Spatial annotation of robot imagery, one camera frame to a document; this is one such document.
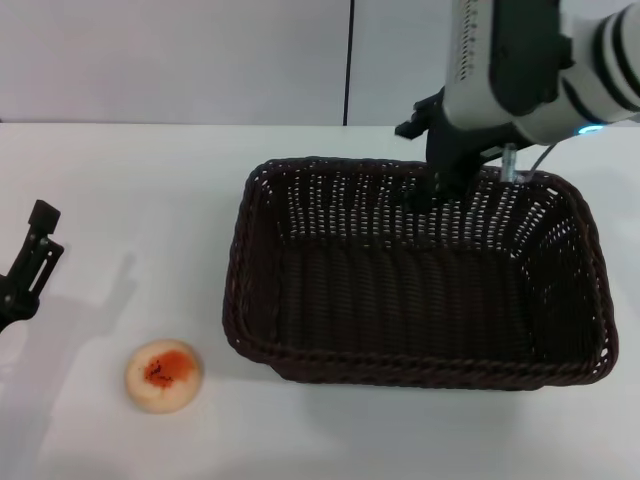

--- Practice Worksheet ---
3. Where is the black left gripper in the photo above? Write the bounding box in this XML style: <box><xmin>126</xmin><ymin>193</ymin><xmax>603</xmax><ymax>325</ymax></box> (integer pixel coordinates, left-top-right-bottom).
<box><xmin>0</xmin><ymin>199</ymin><xmax>65</xmax><ymax>335</ymax></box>

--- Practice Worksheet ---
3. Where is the silver metal rod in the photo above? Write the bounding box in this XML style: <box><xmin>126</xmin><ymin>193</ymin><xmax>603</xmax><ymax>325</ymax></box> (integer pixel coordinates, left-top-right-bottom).
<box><xmin>499</xmin><ymin>143</ymin><xmax>519</xmax><ymax>184</ymax></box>

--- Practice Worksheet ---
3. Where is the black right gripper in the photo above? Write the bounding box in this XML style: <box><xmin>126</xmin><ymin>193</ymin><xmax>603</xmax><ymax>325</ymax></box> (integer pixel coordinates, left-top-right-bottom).
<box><xmin>394</xmin><ymin>88</ymin><xmax>507</xmax><ymax>212</ymax></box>

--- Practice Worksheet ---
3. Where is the black vertical wall strip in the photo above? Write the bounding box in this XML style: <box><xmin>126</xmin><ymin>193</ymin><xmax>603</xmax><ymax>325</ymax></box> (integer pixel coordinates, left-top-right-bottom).
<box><xmin>342</xmin><ymin>0</ymin><xmax>357</xmax><ymax>126</ymax></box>

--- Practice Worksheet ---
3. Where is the round bun with orange topping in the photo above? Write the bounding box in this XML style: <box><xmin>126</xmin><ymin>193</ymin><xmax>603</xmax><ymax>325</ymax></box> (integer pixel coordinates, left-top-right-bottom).
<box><xmin>124</xmin><ymin>338</ymin><xmax>205</xmax><ymax>415</ymax></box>

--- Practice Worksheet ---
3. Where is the dark brown woven basket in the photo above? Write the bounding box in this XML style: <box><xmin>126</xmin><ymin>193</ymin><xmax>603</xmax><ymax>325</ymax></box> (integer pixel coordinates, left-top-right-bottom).
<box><xmin>221</xmin><ymin>156</ymin><xmax>620</xmax><ymax>393</ymax></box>

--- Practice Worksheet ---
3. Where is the thin grey cable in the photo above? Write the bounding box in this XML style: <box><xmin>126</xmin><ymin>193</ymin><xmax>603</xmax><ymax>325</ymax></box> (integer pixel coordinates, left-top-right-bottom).
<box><xmin>528</xmin><ymin>141</ymin><xmax>558</xmax><ymax>177</ymax></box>

